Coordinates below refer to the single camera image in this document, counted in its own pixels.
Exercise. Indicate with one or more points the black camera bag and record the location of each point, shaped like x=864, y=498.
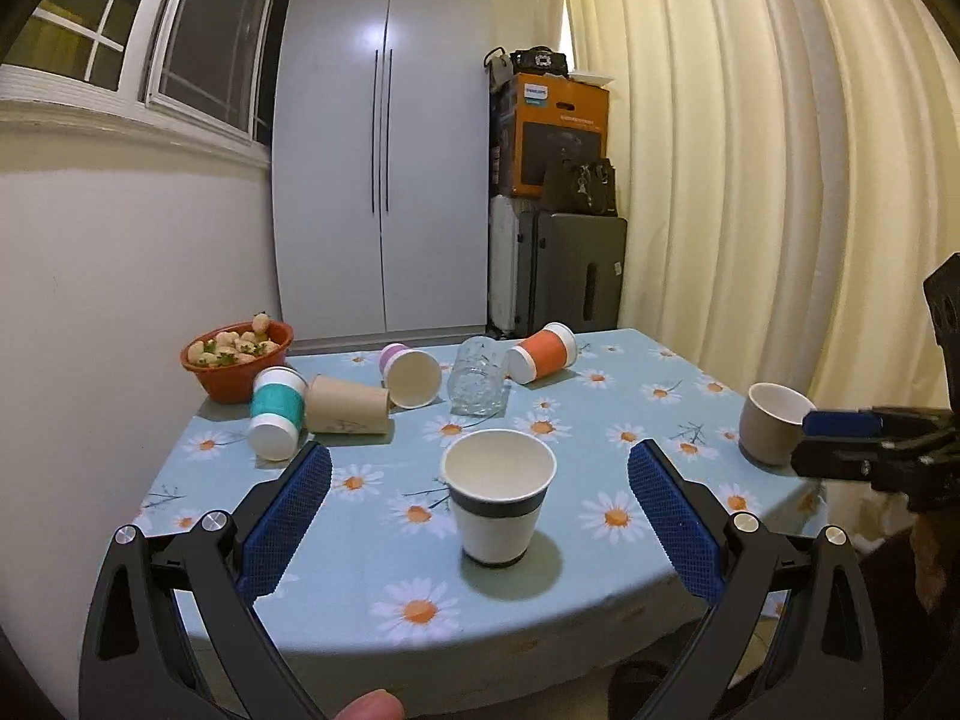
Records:
x=538, y=60

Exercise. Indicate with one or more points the white cup with teal band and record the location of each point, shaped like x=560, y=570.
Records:
x=276, y=412

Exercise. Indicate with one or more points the pile of pale strawberries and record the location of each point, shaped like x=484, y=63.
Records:
x=232, y=345

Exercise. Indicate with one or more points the white cup with pink band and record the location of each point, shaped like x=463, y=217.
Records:
x=414, y=381

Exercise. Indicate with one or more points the person's left hand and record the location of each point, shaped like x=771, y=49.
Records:
x=371, y=706

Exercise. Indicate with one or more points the orange cardboard box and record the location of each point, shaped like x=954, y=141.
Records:
x=551, y=120

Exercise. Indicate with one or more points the white cup with dark band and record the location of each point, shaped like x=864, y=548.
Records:
x=496, y=525

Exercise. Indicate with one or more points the white flat box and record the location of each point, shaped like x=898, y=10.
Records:
x=591, y=76

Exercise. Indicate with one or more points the orange plastic bowl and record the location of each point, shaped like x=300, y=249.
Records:
x=232, y=379

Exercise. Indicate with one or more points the white two-door wardrobe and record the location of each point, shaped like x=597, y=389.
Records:
x=337, y=165

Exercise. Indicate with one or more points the white framed window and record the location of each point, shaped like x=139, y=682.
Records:
x=202, y=37

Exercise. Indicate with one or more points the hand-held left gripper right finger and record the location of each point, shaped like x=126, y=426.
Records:
x=675, y=517

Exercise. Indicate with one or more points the clear glass tumbler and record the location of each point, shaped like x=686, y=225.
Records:
x=477, y=379

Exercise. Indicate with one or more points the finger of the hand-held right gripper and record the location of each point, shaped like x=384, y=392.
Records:
x=840, y=422
x=840, y=459

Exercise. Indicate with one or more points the white cup with orange band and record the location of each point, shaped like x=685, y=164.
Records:
x=546, y=352

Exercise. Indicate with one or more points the blue daisy print tablecloth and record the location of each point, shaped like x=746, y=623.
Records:
x=360, y=562

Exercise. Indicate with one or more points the grey suitcase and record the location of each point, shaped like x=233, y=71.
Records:
x=570, y=270

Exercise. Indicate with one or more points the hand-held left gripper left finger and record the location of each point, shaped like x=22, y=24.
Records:
x=289, y=517

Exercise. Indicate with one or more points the brown handbag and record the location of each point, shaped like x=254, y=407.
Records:
x=581, y=187

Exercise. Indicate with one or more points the cream curtain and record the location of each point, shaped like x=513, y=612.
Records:
x=750, y=165

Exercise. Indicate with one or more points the beige ceramic cup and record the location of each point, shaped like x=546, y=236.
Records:
x=765, y=427

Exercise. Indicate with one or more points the person's dark clothing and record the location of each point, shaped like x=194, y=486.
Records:
x=900, y=630

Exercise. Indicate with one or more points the brown paper cup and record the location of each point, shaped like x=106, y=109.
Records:
x=345, y=406

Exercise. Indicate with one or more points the white suitcase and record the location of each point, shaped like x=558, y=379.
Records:
x=501, y=262

